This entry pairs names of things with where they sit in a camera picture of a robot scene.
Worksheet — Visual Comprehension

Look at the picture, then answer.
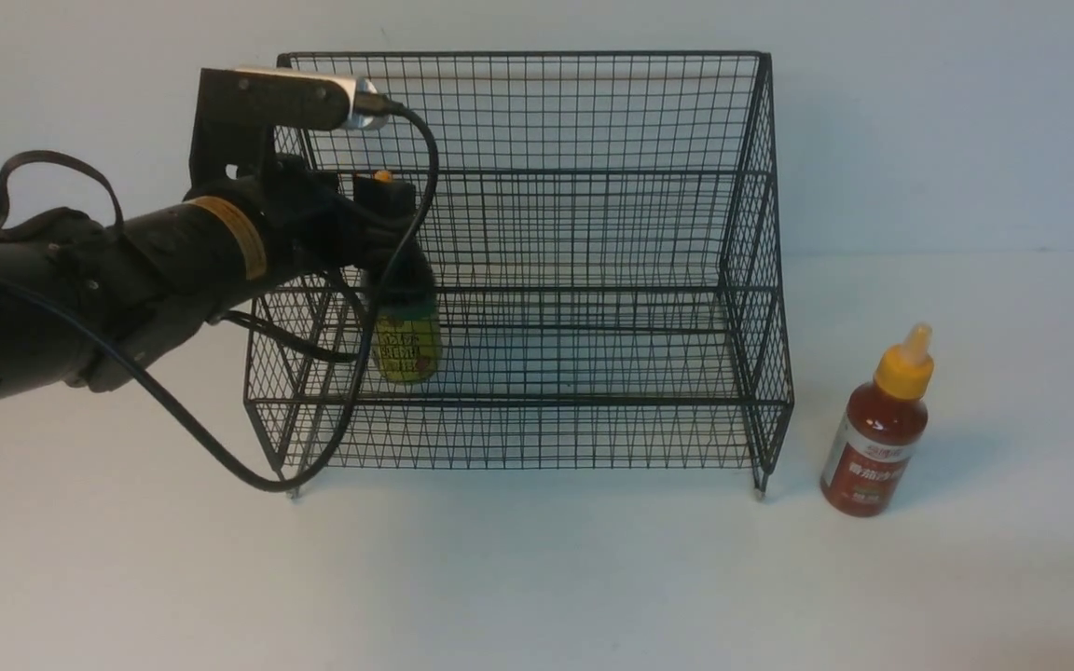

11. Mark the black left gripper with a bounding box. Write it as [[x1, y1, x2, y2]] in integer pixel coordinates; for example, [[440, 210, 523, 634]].
[[253, 156, 418, 279]]

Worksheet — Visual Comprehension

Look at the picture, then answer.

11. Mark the dark soy sauce bottle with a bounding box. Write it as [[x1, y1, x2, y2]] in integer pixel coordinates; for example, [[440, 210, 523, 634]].
[[362, 170, 445, 386]]

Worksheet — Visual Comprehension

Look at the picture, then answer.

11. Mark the red ketchup sauce bottle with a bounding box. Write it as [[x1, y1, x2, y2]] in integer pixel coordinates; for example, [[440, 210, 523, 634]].
[[819, 322, 937, 517]]

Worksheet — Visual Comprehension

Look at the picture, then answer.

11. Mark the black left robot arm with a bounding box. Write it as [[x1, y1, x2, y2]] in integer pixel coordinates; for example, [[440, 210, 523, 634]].
[[0, 150, 420, 400]]

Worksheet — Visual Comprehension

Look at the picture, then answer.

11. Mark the black left camera cable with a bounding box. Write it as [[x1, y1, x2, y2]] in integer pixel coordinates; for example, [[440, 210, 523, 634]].
[[0, 101, 440, 493]]

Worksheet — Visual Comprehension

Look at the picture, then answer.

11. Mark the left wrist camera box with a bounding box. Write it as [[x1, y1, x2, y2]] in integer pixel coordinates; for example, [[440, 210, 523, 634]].
[[188, 67, 387, 187]]

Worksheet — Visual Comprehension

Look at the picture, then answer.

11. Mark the black wire mesh rack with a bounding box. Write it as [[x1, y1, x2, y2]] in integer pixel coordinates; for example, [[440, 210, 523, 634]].
[[243, 50, 794, 494]]

